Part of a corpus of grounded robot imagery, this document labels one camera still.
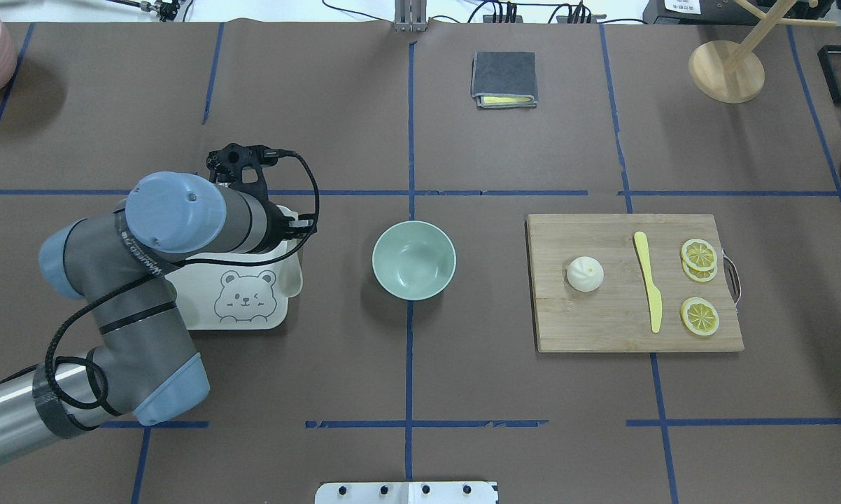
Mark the aluminium frame post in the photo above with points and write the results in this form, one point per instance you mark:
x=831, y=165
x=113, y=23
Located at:
x=410, y=16

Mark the light green bowl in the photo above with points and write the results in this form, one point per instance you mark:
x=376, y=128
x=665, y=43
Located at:
x=414, y=260

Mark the folded grey and yellow cloth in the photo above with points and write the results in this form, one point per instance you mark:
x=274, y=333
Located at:
x=504, y=80

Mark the wooden mug tree stand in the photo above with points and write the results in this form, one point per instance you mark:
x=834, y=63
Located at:
x=730, y=72

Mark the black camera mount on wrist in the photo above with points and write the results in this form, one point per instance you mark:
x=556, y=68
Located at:
x=241, y=168

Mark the wooden cutting board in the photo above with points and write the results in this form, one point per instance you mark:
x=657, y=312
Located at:
x=615, y=317

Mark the lemon slice under upper one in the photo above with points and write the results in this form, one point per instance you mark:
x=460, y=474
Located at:
x=700, y=276

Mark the cream bear tray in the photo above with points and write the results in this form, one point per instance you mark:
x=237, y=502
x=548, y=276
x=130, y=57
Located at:
x=237, y=291

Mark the white metal base plate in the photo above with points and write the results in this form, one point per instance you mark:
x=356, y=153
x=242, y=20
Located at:
x=408, y=492

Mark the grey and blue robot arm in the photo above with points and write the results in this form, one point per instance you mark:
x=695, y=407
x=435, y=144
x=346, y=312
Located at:
x=128, y=350

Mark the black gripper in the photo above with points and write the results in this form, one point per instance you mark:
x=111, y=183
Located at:
x=278, y=225

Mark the white steamed bun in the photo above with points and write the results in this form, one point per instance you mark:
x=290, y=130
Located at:
x=584, y=274

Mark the lower lemon slice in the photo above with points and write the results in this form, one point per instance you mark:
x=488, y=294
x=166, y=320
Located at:
x=699, y=316

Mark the yellow plastic knife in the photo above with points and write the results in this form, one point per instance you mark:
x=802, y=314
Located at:
x=654, y=296

